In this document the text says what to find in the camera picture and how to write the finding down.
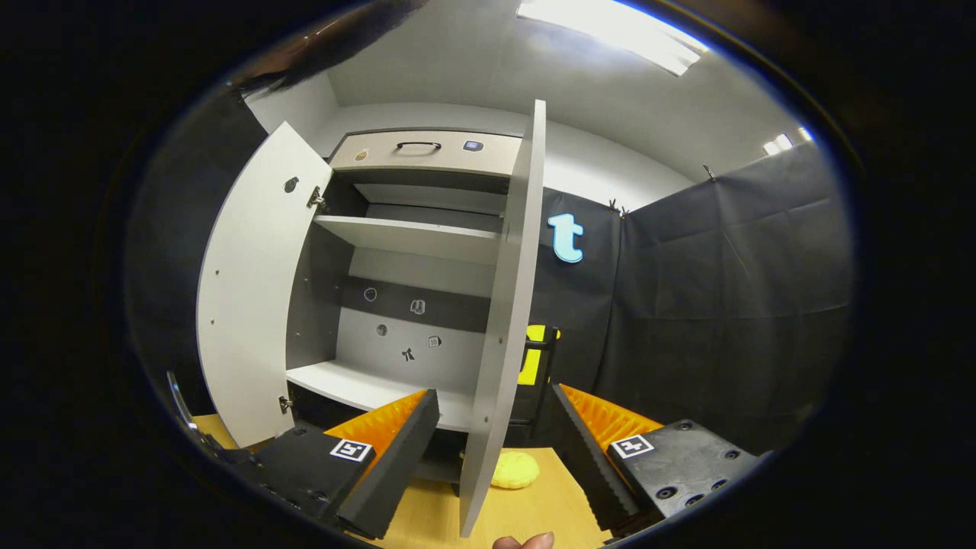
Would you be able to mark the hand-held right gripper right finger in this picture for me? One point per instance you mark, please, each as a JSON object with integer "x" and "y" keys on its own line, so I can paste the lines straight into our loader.
{"x": 587, "y": 457}

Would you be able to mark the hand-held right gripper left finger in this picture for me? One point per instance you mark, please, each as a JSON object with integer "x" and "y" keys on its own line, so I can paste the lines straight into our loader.
{"x": 404, "y": 450}

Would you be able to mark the white cabinet shelf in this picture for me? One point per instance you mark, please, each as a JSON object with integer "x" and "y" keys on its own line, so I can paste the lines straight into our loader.
{"x": 412, "y": 236}
{"x": 343, "y": 385}

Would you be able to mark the metal door hinge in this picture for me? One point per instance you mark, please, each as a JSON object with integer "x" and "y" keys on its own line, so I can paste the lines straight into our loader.
{"x": 316, "y": 200}
{"x": 285, "y": 404}

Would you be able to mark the grey wooden cabinet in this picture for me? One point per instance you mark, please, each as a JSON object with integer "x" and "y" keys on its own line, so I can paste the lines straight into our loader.
{"x": 313, "y": 305}

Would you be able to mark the beige cabinet drawer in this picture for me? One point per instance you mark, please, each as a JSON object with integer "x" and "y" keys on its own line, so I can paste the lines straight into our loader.
{"x": 450, "y": 156}

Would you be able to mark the yellow bumpy foam object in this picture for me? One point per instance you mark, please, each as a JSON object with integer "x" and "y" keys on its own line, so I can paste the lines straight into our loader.
{"x": 515, "y": 470}

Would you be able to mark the black backdrop cloth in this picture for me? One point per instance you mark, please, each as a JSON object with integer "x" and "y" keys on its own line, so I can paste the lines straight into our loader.
{"x": 724, "y": 305}

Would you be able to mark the black cloth clip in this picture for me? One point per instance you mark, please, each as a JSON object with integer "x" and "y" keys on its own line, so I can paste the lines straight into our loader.
{"x": 616, "y": 206}
{"x": 709, "y": 172}

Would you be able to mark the small ceiling light panel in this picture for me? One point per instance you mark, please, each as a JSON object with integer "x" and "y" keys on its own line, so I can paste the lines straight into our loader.
{"x": 781, "y": 142}

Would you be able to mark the long ceiling light panel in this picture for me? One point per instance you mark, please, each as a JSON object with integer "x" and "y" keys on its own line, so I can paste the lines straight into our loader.
{"x": 610, "y": 30}

